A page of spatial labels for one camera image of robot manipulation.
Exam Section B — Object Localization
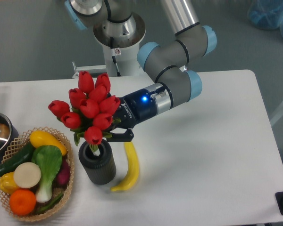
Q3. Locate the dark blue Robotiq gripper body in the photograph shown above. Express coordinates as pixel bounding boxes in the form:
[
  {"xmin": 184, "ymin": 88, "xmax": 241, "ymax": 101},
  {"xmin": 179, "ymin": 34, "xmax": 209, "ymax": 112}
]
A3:
[{"xmin": 107, "ymin": 82, "xmax": 173, "ymax": 131}]

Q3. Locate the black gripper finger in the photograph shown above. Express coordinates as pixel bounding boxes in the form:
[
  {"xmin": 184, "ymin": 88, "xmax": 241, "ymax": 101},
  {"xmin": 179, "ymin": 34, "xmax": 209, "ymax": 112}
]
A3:
[{"xmin": 106, "ymin": 128, "xmax": 134, "ymax": 142}]

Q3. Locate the red tulip bouquet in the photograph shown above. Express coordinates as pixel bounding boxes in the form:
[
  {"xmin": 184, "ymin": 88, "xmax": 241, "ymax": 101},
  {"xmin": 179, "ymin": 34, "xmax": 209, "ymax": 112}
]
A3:
[{"xmin": 48, "ymin": 71, "xmax": 120, "ymax": 153}]

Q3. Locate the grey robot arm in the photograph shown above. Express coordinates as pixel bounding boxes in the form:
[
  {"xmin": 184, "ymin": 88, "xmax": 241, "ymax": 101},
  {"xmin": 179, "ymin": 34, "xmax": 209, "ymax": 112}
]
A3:
[{"xmin": 65, "ymin": 0, "xmax": 217, "ymax": 142}]

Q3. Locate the dark grey ribbed vase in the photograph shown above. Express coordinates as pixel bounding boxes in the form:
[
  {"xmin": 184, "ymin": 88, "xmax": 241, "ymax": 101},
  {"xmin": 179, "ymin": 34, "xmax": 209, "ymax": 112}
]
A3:
[{"xmin": 78, "ymin": 140, "xmax": 116, "ymax": 185}]

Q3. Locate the yellow toy banana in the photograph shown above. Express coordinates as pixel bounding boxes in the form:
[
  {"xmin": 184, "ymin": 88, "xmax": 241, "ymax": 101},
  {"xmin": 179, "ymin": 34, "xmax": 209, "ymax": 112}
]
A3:
[{"xmin": 110, "ymin": 142, "xmax": 140, "ymax": 192}]

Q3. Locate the purple toy sweet potato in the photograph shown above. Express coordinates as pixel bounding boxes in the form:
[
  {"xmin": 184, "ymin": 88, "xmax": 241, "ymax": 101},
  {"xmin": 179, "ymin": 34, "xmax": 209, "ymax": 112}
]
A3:
[{"xmin": 56, "ymin": 159, "xmax": 70, "ymax": 186}]

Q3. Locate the green toy bok choy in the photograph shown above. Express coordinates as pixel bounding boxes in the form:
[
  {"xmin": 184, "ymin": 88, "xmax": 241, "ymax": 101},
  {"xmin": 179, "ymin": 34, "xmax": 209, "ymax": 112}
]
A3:
[{"xmin": 32, "ymin": 145, "xmax": 62, "ymax": 203}]

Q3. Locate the yellow toy squash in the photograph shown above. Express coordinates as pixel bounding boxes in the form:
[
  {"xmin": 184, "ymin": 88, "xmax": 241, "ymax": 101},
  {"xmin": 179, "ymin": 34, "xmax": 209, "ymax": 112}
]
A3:
[{"xmin": 29, "ymin": 130, "xmax": 67, "ymax": 156}]

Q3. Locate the green toy cucumber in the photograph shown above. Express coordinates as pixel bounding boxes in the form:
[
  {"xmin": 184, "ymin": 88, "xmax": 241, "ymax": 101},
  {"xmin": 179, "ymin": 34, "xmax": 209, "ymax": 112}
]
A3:
[{"xmin": 0, "ymin": 142, "xmax": 35, "ymax": 177}]

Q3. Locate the woven wicker basket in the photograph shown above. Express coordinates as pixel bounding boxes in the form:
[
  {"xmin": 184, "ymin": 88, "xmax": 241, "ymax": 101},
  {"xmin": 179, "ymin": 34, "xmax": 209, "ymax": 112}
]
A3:
[{"xmin": 0, "ymin": 127, "xmax": 75, "ymax": 222}]

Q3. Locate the green toy bean pod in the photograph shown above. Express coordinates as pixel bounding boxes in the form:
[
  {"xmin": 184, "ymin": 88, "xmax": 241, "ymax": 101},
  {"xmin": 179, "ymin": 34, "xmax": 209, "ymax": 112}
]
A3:
[{"xmin": 35, "ymin": 193, "xmax": 64, "ymax": 215}]

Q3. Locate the orange toy orange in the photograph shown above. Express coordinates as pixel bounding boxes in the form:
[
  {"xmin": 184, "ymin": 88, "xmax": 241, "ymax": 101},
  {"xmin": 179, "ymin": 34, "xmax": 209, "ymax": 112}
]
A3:
[{"xmin": 9, "ymin": 189, "xmax": 36, "ymax": 216}]

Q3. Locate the yellow toy bell pepper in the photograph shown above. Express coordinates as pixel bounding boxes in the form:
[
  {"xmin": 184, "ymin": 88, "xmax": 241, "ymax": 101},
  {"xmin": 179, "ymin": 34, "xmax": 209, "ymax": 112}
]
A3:
[{"xmin": 0, "ymin": 172, "xmax": 20, "ymax": 194}]

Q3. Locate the blue plastic bag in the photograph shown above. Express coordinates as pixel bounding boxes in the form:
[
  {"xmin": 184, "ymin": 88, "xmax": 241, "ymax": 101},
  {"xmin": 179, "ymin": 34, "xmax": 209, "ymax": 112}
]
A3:
[{"xmin": 247, "ymin": 0, "xmax": 283, "ymax": 38}]

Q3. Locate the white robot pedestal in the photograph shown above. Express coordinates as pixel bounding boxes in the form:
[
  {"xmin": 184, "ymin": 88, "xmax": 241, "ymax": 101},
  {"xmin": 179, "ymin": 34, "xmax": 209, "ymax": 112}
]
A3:
[{"xmin": 72, "ymin": 11, "xmax": 147, "ymax": 80}]

